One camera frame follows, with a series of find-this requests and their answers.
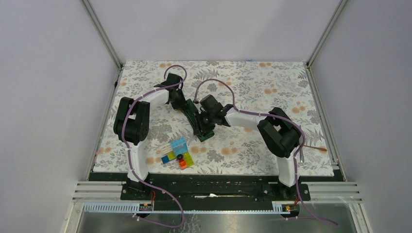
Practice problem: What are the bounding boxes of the purple cable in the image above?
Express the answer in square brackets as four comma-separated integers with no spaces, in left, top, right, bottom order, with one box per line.
[121,65,188,228]
[193,79,339,227]

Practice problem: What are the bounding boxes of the silver table knife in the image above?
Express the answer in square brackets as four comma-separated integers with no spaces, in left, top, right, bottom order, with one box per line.
[299,150,305,164]

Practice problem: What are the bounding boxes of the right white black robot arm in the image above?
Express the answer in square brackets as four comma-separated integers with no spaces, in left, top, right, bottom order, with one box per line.
[194,95,304,200]

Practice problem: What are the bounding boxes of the dark green cloth napkin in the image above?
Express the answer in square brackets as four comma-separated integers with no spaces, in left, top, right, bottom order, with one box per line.
[181,99,215,142]

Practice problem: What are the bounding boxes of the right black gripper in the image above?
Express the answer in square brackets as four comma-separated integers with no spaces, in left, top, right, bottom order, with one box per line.
[192,110,216,135]

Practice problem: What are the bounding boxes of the colourful toy brick assembly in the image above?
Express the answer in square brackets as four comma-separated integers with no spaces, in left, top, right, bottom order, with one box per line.
[159,137,194,170]

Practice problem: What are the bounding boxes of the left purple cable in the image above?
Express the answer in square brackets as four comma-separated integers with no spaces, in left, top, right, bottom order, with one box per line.
[121,65,188,228]

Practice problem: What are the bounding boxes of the aluminium frame post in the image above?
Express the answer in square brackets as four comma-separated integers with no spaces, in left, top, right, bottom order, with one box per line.
[306,0,349,67]
[80,0,123,69]

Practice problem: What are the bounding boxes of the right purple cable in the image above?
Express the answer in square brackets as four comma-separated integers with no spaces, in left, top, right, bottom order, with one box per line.
[193,79,339,227]

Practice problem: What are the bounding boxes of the copper spoon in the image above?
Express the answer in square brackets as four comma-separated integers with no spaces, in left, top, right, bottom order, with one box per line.
[304,145,327,152]

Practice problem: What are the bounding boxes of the floral patterned table mat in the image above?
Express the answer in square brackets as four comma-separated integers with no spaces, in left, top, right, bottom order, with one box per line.
[93,61,334,176]

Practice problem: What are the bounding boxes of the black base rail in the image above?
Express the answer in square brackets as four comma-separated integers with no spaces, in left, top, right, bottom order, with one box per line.
[92,173,351,211]

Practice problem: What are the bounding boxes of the left aluminium frame post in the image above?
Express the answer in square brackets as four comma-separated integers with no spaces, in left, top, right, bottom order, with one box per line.
[80,0,123,69]

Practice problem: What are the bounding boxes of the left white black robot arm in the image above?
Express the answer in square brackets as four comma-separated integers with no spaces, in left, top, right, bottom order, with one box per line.
[113,73,186,200]

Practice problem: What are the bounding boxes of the right aluminium frame post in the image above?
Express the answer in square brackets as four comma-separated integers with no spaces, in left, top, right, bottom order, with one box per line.
[306,0,349,67]

